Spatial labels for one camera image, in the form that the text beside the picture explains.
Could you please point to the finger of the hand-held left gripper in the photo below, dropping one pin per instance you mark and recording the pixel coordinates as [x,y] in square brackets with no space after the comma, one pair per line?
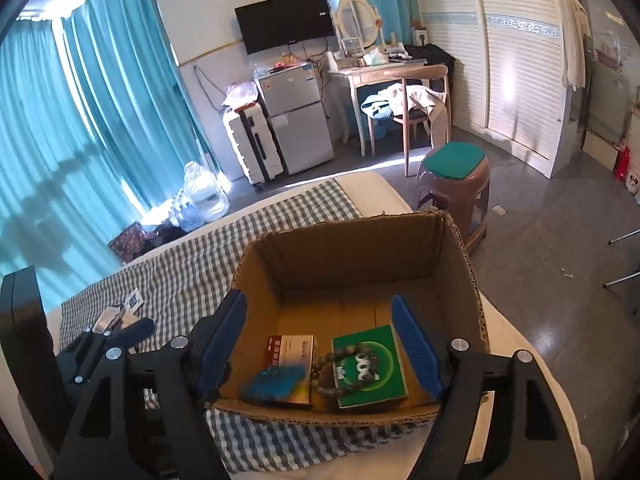
[82,360]
[137,331]

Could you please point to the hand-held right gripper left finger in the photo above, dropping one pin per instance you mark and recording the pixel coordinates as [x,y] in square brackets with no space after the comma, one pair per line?
[225,345]

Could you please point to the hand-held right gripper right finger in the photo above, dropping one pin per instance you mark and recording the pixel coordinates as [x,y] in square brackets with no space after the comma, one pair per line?
[415,345]

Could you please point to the cream sachet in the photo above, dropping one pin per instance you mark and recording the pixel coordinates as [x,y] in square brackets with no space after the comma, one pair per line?
[117,317]

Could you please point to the white printed sachet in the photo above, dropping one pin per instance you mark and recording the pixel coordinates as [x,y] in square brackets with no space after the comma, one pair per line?
[134,300]

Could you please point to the green box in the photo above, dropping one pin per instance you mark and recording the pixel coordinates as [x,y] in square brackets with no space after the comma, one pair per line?
[382,382]

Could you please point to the blue fuzzy pouch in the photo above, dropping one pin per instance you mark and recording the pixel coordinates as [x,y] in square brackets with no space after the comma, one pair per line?
[272,382]

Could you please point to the red and white medicine box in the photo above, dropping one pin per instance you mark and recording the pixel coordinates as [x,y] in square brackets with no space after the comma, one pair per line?
[295,352]

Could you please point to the brown cardboard box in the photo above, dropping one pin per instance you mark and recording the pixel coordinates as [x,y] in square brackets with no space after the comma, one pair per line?
[325,260]

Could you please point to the dark floral bag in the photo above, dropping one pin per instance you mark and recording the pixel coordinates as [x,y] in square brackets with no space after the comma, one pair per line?
[132,242]

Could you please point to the checkered blanket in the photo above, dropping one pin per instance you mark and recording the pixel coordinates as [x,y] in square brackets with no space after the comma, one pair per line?
[200,240]

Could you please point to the brown plastic stool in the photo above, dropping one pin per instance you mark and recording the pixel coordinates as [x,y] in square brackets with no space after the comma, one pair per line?
[450,200]

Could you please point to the white plastic bag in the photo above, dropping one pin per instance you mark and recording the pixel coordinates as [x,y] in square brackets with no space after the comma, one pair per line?
[200,195]

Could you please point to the green seat cushion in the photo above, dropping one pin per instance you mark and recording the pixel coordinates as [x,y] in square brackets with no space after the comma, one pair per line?
[455,160]

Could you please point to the white suitcase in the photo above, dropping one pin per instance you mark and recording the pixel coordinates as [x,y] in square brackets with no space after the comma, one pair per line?
[250,145]

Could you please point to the teal window curtain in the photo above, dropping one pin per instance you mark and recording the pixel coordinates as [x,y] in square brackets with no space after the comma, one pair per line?
[75,135]

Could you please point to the metal rack legs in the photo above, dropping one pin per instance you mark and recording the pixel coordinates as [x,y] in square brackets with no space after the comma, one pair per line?
[622,277]

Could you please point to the wooden chair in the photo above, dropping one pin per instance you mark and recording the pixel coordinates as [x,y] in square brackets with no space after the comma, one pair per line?
[407,125]

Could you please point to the silver fridge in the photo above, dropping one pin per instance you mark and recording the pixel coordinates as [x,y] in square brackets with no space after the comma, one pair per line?
[295,125]

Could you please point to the pile of clothes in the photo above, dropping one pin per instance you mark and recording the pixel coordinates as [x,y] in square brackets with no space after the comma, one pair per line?
[405,97]

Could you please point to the clear plastic bag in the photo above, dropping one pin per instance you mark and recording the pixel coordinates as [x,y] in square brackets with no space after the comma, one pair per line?
[240,95]

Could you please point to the wooden dressing table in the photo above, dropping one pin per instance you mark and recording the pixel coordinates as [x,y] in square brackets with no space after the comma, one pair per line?
[370,74]

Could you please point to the red fire extinguisher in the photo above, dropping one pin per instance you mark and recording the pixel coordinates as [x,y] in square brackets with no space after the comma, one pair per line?
[621,162]

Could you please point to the white louvered wardrobe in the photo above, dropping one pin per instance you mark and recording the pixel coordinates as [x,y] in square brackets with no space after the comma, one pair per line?
[510,60]

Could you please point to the black television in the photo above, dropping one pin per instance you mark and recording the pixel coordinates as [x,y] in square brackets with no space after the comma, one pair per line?
[285,22]

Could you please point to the oval white mirror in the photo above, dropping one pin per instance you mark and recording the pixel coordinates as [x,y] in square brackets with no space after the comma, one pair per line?
[361,17]

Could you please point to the white hanging garment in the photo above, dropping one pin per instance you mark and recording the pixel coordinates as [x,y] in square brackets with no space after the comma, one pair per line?
[575,40]

